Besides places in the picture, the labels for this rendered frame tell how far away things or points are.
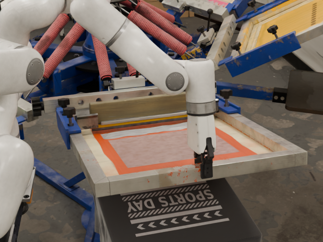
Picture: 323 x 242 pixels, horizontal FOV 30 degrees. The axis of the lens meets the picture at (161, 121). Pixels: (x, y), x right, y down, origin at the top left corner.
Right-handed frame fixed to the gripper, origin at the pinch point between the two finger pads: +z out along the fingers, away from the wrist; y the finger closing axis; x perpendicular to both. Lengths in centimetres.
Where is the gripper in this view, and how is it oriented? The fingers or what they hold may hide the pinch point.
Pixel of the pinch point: (203, 168)
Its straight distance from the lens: 156.0
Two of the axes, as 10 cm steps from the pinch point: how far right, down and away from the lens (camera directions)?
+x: 9.6, -1.2, 2.5
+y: 2.7, 2.3, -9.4
